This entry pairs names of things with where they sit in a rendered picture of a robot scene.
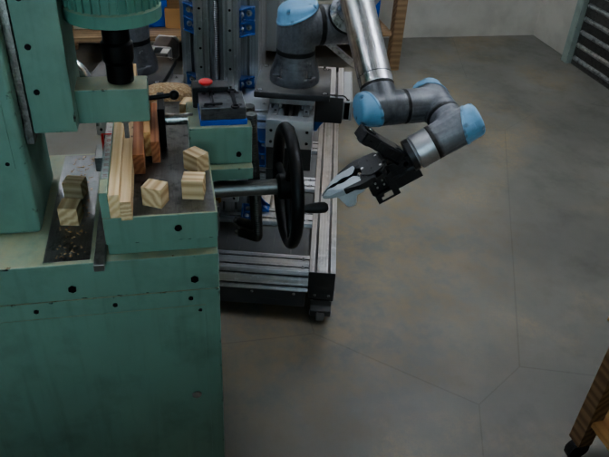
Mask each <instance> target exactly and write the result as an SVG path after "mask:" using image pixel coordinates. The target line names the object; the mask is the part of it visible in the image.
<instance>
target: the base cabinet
mask: <svg viewBox="0 0 609 457"><path fill-rule="evenodd" d="M0 457H225V437H224V407H223V376H222V346H221V316H220V287H210V288H199V289H189V290H178V291H167V292H156V293H146V294H135V295H124V296H114V297H93V298H82V299H72V300H61V301H50V302H40V303H29V304H18V305H7V306H0Z"/></svg>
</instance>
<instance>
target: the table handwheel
mask: <svg viewBox="0 0 609 457"><path fill-rule="evenodd" d="M285 145H286V149H287V154H288V164H287V169H286V172H285V169H284V154H285ZM213 185H214V191H215V197H216V198H229V197H245V196H260V195H274V201H275V215H276V221H277V226H278V230H279V234H280V237H281V239H282V241H283V243H284V245H285V246H286V247H287V248H290V249H294V248H296V247H298V245H299V244H300V242H301V239H302V236H303V230H304V223H305V181H304V171H303V163H302V156H301V151H300V146H299V142H298V139H297V135H296V132H295V129H294V127H293V126H292V124H290V123H289V122H281V123H279V125H278V126H277V128H276V130H275V137H274V144H273V178H272V179H266V180H234V181H218V182H213Z"/></svg>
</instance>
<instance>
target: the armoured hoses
mask: <svg viewBox="0 0 609 457"><path fill-rule="evenodd" d="M246 118H247V119H248V120H250V121H251V124H252V165H253V179H250V180H260V172H259V171H260V169H259V156H258V155H259V151H258V137H257V135H258V134H257V114H256V112H255V105H254V104H252V103H246ZM249 201H250V202H249V203H250V217H251V219H245V218H241V217H239V216H236V217H234V220H233V222H234V224H236V225H238V226H240V227H243V228H236V230H235V233H236V235H237V236H239V237H241V238H246V239H249V240H252V241H255V242H257V241H260V240H261V239H262V237H263V220H262V206H261V205H262V204H261V203H262V202H261V195H260V196H249ZM248 229H251V230H248ZM252 230H254V231H252Z"/></svg>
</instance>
